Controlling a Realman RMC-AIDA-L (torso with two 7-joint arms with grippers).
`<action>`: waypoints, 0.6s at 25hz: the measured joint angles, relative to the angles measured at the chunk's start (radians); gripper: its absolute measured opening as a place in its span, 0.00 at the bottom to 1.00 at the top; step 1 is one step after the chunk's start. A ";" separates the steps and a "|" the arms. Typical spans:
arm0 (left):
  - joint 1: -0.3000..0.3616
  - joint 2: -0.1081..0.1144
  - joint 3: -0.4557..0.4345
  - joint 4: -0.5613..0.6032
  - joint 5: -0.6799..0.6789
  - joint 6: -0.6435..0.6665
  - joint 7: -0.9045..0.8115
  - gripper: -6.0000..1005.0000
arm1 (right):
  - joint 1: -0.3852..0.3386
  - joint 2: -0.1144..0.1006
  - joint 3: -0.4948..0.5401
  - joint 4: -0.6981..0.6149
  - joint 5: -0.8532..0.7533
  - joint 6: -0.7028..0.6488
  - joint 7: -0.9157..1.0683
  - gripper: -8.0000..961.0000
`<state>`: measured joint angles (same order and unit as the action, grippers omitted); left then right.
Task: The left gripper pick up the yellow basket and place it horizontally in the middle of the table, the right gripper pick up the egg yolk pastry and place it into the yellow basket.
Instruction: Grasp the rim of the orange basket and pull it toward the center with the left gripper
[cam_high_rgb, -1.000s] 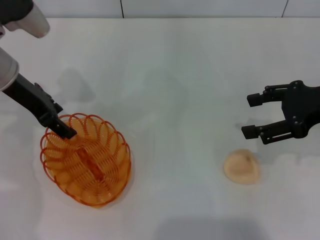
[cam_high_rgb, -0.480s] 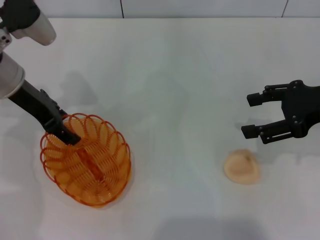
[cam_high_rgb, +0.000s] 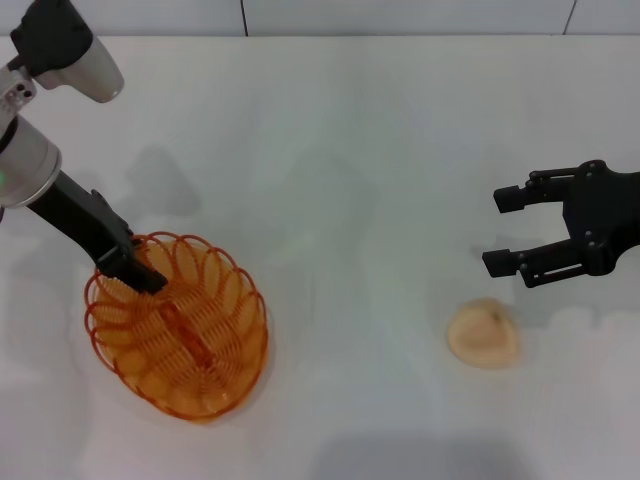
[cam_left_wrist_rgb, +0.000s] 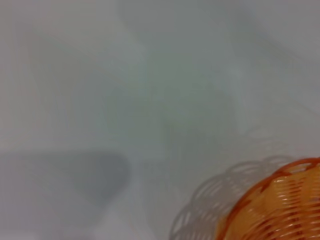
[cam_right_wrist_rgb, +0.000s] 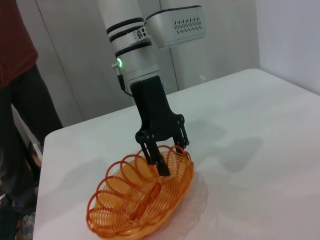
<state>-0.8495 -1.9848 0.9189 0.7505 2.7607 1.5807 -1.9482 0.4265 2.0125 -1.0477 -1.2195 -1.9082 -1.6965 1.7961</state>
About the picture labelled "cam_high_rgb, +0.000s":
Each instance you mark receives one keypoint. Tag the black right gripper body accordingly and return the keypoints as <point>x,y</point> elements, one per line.
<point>600,220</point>

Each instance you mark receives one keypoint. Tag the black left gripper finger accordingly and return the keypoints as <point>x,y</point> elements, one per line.
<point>135,272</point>

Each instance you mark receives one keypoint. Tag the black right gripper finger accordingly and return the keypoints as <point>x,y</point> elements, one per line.
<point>535,265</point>
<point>530,195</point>

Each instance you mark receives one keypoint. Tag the pale toy peach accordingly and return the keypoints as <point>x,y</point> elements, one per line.
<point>482,335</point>

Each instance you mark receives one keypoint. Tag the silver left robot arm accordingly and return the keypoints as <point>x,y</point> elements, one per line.
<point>45,60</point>

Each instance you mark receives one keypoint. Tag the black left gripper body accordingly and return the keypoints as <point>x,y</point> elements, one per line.
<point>80,220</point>

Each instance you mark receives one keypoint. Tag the orange woven plastic basket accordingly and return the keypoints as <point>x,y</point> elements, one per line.
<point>180,335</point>

